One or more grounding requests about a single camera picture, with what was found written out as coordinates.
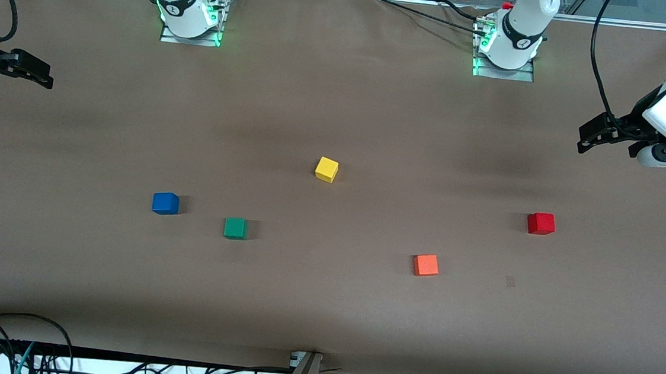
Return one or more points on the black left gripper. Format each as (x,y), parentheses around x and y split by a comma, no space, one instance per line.
(631,125)

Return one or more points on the red wooden block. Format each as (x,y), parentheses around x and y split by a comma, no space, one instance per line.
(541,223)

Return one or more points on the blue wooden block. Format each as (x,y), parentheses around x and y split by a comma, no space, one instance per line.
(165,203)

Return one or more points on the orange wooden block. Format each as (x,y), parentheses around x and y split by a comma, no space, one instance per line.
(425,265)

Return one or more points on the green wooden block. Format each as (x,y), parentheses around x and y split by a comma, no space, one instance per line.
(234,227)

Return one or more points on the yellow wooden block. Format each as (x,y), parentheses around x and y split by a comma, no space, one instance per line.
(326,169)

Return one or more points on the red base connector cap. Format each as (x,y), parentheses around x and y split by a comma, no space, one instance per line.
(507,6)

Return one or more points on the brown paper table cover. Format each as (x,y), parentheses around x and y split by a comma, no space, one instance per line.
(340,92)

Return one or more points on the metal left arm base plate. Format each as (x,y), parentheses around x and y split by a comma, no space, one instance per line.
(505,73)

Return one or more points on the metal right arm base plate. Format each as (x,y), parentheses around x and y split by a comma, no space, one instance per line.
(193,38)

